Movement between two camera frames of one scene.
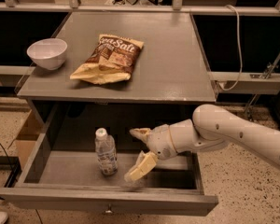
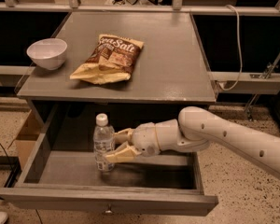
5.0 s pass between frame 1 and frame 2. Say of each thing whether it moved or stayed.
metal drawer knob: stayed
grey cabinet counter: stayed
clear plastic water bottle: moved
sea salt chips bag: stayed
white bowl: stayed
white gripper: moved
